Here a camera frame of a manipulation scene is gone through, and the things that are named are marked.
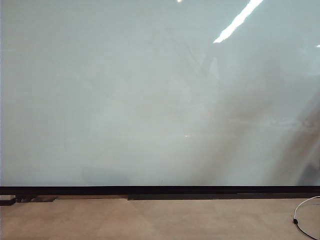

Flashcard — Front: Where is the large glass whiteboard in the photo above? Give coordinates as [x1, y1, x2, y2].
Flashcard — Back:
[0, 0, 320, 187]

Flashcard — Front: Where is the black and white foot block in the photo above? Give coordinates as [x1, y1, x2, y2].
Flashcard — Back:
[0, 194, 17, 207]

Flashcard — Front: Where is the black whiteboard frame rail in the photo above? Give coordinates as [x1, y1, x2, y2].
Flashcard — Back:
[0, 185, 320, 196]

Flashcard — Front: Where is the thin white cable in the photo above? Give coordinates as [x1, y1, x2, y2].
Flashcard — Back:
[294, 195, 320, 221]

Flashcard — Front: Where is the thin black cable with plug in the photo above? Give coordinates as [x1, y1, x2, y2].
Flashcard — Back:
[292, 217, 320, 240]

